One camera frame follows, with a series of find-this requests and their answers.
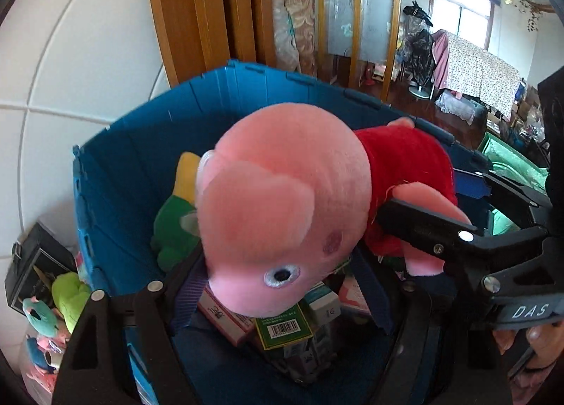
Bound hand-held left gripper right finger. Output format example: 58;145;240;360
351;252;515;405

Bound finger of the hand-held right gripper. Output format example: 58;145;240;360
374;199;488;262
454;168;551;210

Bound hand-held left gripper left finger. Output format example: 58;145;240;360
52;250;209;405

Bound pig plush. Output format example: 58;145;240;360
194;102;472;318

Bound blue plastic crate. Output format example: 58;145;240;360
73;60;521;405

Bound person's right hand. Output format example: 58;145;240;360
491;323;564;388

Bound pink white box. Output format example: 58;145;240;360
341;275;373;318

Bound green plastic bin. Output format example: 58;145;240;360
478;132;549;236

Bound white red medicine box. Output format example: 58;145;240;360
196;288;258;346

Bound white teal medicine box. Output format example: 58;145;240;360
304;284;342;324

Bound green and yellow plush toy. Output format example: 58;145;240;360
151;151;203;271

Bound green box with barcode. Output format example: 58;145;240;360
255;303;314;352

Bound light green plush toy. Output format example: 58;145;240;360
52;272;93;335

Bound floral cloth on rack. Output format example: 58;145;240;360
443;32;521;121

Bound pink hanging garment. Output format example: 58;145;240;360
431;29;449;89

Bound teal plush toy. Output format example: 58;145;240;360
22;297;60;338

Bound blue plush toy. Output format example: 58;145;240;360
25;335;51;371

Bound black hanging clothes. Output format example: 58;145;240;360
402;0;437;89

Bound window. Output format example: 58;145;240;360
429;0;495;52

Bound patterned rolled rug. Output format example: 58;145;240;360
270;0;317;77

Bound black box with handle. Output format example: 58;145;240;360
4;222;78;315

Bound wooden frame post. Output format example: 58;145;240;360
145;0;276;86

